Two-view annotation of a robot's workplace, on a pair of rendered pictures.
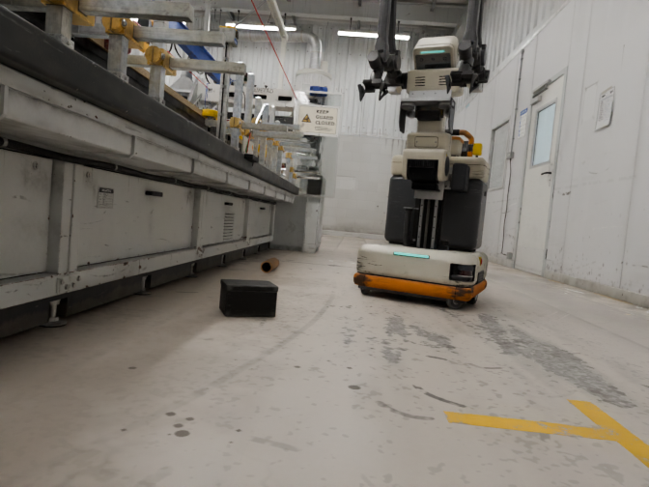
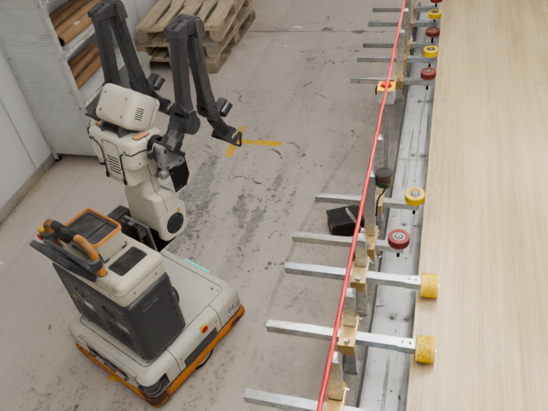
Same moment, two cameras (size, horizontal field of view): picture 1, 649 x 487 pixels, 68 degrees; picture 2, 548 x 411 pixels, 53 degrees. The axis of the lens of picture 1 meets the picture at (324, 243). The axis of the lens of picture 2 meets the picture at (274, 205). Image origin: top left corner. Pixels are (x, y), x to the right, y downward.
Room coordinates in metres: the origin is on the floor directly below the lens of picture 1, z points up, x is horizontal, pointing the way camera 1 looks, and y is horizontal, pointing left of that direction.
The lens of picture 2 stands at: (4.31, 0.61, 2.41)
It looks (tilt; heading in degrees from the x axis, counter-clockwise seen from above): 41 degrees down; 198
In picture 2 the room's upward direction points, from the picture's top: 9 degrees counter-clockwise
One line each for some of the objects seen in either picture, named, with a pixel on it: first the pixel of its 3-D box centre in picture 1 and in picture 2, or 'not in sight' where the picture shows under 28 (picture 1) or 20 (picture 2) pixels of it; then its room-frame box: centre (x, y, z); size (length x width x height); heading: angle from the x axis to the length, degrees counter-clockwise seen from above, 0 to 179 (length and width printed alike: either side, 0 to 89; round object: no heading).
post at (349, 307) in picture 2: (263, 139); (351, 338); (3.27, 0.47, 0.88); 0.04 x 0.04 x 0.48; 87
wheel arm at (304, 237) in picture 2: (263, 134); (346, 242); (2.80, 0.41, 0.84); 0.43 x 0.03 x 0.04; 87
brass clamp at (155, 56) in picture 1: (161, 61); (399, 79); (1.54, 0.56, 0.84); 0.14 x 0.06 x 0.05; 177
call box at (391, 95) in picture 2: (228, 37); (386, 93); (2.26, 0.52, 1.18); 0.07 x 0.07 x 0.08; 87
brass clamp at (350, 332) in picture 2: not in sight; (349, 332); (3.29, 0.47, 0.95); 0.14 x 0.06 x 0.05; 177
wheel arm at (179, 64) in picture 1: (177, 65); (390, 81); (1.56, 0.52, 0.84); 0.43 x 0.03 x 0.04; 87
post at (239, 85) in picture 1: (237, 109); (377, 183); (2.52, 0.51, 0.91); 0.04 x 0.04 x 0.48; 87
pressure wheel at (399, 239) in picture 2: not in sight; (398, 245); (2.81, 0.60, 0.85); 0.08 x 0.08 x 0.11
